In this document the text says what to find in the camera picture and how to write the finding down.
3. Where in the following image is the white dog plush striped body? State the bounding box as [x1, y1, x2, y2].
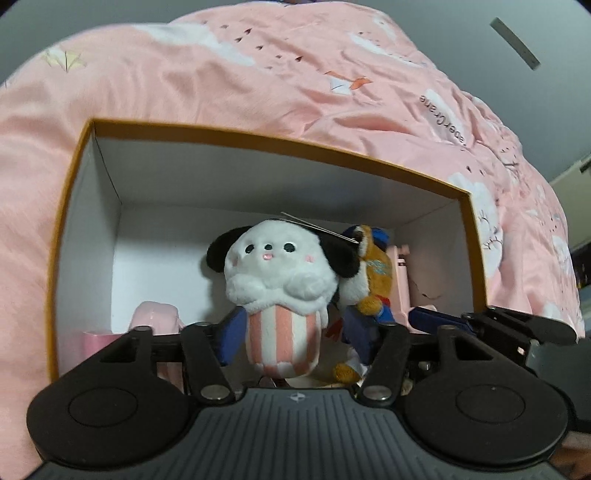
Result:
[205, 211, 362, 380]

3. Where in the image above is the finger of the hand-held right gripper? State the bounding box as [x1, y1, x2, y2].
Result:
[412, 305, 583, 347]

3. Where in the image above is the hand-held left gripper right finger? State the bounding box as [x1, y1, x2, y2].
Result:
[343, 307, 505, 404]

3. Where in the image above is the pink printed blanket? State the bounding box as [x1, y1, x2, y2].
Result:
[0, 0, 587, 462]

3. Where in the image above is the beige cabinet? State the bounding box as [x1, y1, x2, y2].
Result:
[549, 156, 591, 186]

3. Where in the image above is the grey wall strip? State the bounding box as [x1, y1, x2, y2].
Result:
[489, 17, 542, 71]

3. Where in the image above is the dark furniture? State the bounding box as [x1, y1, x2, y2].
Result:
[569, 240, 591, 324]

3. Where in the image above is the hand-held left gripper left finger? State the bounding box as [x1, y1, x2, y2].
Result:
[95, 306, 251, 404]

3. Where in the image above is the orange plush blue hat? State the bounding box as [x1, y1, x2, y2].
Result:
[331, 224, 394, 385]

